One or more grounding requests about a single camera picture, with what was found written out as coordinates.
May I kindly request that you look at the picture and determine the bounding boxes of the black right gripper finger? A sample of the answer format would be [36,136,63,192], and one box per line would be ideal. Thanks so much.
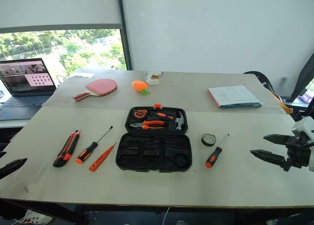
[250,149,287,168]
[263,134,293,145]

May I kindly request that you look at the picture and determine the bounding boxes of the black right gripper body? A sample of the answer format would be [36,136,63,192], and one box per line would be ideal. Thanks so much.
[282,135,314,172]

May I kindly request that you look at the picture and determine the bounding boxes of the black orange utility knife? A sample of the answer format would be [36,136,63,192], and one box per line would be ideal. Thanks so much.
[52,129,81,168]

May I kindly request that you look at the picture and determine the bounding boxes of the black orange screwdriver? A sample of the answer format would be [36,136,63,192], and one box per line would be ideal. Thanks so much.
[205,133,231,169]
[75,125,114,164]

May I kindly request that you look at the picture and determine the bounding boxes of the orange voltage tester pen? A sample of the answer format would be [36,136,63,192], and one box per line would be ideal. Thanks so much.
[88,143,117,172]

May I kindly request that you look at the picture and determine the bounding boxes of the black tool case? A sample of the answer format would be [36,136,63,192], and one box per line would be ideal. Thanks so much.
[115,103,193,174]

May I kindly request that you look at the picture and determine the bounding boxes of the purple cloth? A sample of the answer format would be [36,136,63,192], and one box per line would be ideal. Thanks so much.
[298,92,314,101]

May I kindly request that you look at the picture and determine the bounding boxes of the white power strip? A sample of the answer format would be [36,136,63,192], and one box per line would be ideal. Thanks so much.
[14,210,53,225]

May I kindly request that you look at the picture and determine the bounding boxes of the open dark laptop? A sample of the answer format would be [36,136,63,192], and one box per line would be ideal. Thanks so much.
[0,57,57,122]

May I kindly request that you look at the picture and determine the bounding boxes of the pink-edged book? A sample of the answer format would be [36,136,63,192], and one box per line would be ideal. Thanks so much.
[208,85,263,110]

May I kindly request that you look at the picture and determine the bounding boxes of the black angled stand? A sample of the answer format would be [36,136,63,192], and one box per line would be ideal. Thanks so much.
[289,53,314,103]

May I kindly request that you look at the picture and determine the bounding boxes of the black electrical tape roll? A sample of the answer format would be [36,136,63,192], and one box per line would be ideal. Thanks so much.
[201,133,217,147]

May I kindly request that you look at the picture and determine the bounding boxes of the red table tennis paddle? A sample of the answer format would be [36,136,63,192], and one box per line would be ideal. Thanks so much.
[72,78,118,102]

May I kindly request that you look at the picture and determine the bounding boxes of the white glue gun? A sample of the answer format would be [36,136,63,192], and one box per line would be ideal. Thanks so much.
[143,71,164,86]

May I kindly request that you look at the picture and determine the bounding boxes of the orange carrot toy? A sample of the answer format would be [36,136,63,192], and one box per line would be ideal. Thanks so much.
[131,80,150,96]

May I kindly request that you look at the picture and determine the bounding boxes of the white roller blind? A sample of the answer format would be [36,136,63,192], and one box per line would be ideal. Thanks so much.
[0,0,122,29]

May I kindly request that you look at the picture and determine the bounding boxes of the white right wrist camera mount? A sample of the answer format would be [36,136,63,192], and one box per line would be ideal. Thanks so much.
[291,116,314,172]

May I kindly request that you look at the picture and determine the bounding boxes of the orange strap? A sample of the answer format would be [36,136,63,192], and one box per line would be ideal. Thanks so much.
[269,90,294,115]

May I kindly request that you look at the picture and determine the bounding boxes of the claw hammer black orange handle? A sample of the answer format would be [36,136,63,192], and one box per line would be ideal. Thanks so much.
[149,111,185,131]

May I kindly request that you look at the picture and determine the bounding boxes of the orange handled pliers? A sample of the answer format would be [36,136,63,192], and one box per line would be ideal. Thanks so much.
[130,120,165,131]

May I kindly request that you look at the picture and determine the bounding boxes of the black window frame post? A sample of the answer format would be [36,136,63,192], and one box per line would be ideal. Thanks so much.
[116,0,133,71]

